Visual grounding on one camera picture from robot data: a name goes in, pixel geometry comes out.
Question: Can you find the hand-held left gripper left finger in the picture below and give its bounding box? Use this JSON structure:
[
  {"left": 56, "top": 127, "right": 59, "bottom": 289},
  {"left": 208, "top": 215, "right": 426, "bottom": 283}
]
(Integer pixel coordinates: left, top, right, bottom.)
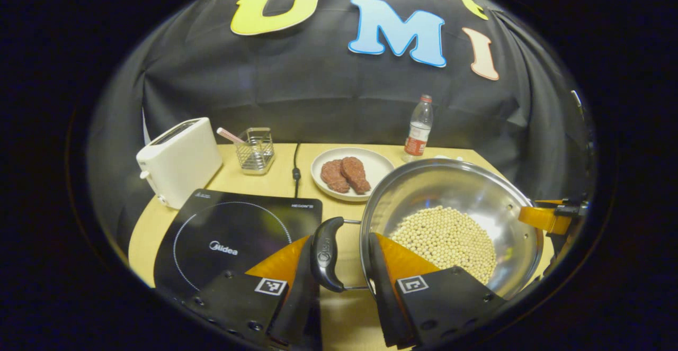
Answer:
[{"left": 183, "top": 235, "right": 323, "bottom": 350}]

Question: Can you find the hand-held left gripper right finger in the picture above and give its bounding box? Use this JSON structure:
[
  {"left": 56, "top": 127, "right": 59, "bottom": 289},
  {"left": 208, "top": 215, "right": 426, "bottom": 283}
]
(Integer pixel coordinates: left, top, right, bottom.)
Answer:
[{"left": 368, "top": 233, "right": 506, "bottom": 349}]

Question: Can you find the stainless steel pot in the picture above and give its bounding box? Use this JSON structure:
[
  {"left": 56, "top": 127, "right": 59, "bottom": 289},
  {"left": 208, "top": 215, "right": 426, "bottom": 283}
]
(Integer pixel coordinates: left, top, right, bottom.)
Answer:
[{"left": 310, "top": 158, "right": 545, "bottom": 301}]

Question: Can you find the black induction cooktop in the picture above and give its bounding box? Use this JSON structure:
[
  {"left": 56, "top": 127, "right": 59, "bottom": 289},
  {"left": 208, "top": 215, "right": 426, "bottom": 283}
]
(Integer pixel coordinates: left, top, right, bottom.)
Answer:
[{"left": 154, "top": 188, "right": 323, "bottom": 301}]

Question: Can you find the pile of soybeans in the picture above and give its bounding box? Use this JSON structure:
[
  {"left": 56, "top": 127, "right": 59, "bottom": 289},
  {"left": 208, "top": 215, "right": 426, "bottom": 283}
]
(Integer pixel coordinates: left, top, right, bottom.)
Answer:
[{"left": 388, "top": 205, "right": 497, "bottom": 285}]

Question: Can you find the brown meat patty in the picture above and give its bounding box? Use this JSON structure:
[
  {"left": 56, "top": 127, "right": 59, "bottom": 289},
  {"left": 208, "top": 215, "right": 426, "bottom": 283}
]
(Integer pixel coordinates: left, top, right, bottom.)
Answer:
[
  {"left": 340, "top": 156, "right": 371, "bottom": 195},
  {"left": 320, "top": 159, "right": 350, "bottom": 194}
]

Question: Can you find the round white plate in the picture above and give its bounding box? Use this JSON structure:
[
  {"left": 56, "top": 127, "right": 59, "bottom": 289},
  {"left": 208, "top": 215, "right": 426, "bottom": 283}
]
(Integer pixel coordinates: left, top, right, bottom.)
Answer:
[{"left": 310, "top": 147, "right": 395, "bottom": 202}]

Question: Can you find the clear plastic water bottle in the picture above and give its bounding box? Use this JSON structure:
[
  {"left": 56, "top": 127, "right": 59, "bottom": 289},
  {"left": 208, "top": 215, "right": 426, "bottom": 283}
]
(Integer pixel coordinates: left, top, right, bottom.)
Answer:
[{"left": 403, "top": 94, "right": 434, "bottom": 162}]

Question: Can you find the pink stick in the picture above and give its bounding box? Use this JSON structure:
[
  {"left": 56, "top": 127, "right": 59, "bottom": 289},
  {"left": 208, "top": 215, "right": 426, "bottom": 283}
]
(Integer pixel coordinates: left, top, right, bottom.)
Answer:
[{"left": 216, "top": 127, "right": 245, "bottom": 146}]

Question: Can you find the white toaster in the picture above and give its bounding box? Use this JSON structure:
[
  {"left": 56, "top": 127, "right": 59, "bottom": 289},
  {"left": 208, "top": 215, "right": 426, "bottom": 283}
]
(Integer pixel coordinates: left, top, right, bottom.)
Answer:
[{"left": 136, "top": 117, "right": 224, "bottom": 210}]

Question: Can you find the black backdrop cloth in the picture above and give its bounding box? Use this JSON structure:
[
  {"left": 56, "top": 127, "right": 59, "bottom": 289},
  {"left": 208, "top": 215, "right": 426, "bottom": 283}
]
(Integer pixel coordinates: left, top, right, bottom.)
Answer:
[{"left": 87, "top": 0, "right": 596, "bottom": 246}]

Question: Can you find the black power cable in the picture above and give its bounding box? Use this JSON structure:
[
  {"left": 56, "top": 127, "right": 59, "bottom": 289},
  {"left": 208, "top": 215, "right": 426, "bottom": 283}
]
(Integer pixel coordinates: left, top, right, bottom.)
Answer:
[{"left": 292, "top": 142, "right": 301, "bottom": 199}]

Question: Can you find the wire mesh utensil holder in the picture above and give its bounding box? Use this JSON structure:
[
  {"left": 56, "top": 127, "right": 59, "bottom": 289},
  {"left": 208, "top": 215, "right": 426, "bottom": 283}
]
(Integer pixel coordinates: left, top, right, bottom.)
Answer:
[{"left": 235, "top": 127, "right": 275, "bottom": 176}]

